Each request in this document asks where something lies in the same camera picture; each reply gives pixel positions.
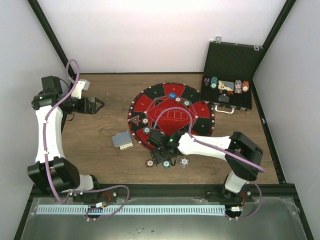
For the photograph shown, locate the teal chips in case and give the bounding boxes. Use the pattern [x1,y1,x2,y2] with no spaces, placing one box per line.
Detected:
[210,76,218,89]

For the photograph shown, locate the purple chips in case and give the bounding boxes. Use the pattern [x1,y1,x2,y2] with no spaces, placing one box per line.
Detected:
[203,77,211,87]

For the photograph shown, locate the purple cable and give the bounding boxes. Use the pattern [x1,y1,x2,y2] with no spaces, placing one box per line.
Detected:
[152,107,266,221]
[42,59,131,223]

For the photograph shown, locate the orange chips in case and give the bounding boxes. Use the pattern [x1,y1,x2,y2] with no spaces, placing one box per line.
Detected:
[241,81,250,93]

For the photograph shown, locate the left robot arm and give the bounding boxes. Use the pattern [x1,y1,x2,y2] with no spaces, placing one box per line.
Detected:
[27,76,105,202]

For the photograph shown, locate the blue round blind button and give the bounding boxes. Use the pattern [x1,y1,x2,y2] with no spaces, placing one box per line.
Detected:
[168,92,177,100]

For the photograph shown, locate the light blue slotted rail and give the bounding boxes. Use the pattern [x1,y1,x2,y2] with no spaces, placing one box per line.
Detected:
[36,204,226,216]

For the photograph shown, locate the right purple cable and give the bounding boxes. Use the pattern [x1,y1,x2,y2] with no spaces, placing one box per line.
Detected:
[152,107,266,221]

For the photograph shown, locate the red poker chip stack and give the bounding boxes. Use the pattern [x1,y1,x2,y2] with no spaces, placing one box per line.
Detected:
[145,159,154,168]

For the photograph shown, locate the white card deck box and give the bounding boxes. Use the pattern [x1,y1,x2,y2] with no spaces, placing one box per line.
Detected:
[119,142,133,150]

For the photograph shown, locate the card box in case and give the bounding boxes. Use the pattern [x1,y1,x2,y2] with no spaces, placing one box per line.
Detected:
[218,80,234,92]

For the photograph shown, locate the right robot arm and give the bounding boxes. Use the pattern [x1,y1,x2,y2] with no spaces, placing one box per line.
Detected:
[147,130,265,202]

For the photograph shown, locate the black poker chip case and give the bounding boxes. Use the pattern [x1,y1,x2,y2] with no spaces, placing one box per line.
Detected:
[199,37,264,111]

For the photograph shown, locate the teal poker chip stack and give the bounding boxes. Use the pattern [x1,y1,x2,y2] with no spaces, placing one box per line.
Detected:
[162,160,172,169]

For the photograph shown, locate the grey chips in case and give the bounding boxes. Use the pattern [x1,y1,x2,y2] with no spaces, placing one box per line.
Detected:
[234,80,242,94]

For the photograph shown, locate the black round button in case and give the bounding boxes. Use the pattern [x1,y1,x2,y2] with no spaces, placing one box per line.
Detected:
[218,94,230,103]

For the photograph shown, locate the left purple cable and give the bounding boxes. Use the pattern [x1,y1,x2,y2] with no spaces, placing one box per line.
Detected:
[42,59,131,223]

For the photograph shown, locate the round red black poker mat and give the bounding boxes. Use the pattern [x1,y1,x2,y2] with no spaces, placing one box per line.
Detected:
[127,83,215,151]

